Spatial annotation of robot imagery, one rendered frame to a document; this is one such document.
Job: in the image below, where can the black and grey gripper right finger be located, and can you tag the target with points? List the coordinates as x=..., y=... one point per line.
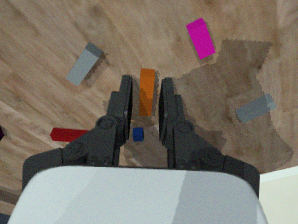
x=186, y=149

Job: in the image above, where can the magenta rectangular block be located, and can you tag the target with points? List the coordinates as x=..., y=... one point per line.
x=201, y=38

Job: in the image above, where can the grey rod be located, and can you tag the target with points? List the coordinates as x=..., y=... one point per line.
x=84, y=63
x=256, y=108

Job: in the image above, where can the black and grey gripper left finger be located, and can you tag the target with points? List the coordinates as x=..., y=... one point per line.
x=101, y=144

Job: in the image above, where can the orange rectangular bar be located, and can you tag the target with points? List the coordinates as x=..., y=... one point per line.
x=147, y=77

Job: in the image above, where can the small blue block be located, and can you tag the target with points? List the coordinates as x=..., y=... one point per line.
x=138, y=134

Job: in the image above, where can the red rod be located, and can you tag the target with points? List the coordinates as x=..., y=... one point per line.
x=66, y=135

